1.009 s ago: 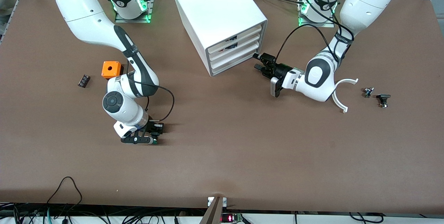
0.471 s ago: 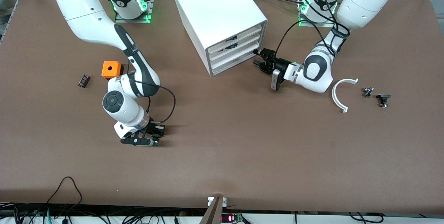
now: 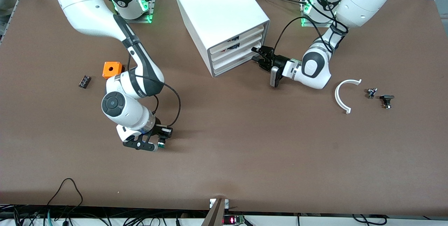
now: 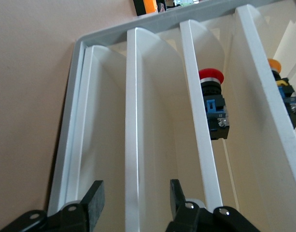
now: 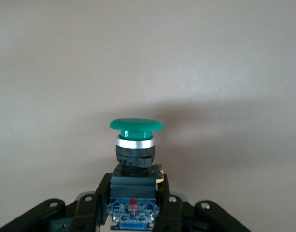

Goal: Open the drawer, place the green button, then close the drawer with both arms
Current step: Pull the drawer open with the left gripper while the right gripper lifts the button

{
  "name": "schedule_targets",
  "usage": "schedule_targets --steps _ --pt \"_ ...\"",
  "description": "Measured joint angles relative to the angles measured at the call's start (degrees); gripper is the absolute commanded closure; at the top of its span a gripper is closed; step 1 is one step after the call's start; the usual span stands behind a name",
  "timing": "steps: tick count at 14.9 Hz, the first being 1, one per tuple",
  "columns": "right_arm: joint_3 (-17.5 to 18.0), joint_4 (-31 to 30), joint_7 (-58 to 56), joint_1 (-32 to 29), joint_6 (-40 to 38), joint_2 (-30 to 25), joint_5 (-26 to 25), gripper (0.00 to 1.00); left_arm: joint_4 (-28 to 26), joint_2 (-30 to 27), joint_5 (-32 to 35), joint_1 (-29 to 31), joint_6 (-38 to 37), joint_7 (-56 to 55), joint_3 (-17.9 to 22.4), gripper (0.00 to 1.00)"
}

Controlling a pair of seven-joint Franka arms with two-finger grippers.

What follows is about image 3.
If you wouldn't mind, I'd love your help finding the thin black looped cable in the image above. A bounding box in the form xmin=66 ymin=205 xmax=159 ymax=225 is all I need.
xmin=47 ymin=178 xmax=84 ymax=208

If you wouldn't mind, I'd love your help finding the tangled black cable bundle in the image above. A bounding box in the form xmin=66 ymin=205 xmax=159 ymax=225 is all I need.
xmin=0 ymin=205 xmax=210 ymax=226

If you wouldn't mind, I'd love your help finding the small black switch component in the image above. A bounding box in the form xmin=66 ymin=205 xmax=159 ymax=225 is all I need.
xmin=379 ymin=95 xmax=395 ymax=110

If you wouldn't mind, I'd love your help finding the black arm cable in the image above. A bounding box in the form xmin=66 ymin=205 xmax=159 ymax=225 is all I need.
xmin=274 ymin=0 xmax=349 ymax=54
xmin=127 ymin=53 xmax=182 ymax=128

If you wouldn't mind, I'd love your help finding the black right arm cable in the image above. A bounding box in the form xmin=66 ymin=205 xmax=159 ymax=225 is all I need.
xmin=127 ymin=53 xmax=182 ymax=128

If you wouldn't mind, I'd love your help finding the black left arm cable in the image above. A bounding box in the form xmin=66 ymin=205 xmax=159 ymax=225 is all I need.
xmin=274 ymin=0 xmax=349 ymax=54

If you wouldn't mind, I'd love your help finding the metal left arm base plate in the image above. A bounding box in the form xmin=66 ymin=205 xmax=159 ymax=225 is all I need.
xmin=300 ymin=0 xmax=338 ymax=28

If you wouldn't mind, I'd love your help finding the white curved plastic arc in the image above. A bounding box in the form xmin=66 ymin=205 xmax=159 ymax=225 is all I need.
xmin=335 ymin=79 xmax=362 ymax=115

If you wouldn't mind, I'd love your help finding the orange box with hole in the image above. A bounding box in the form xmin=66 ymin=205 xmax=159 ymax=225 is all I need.
xmin=102 ymin=62 xmax=124 ymax=79

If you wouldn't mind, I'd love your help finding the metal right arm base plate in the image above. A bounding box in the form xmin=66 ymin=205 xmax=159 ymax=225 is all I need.
xmin=133 ymin=0 xmax=156 ymax=24

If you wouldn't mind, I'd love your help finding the grey camera mount beam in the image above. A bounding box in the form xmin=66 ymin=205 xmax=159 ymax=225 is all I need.
xmin=201 ymin=198 xmax=230 ymax=226

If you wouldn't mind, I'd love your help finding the small board with red light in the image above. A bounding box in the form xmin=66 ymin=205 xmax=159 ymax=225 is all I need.
xmin=223 ymin=215 xmax=245 ymax=226

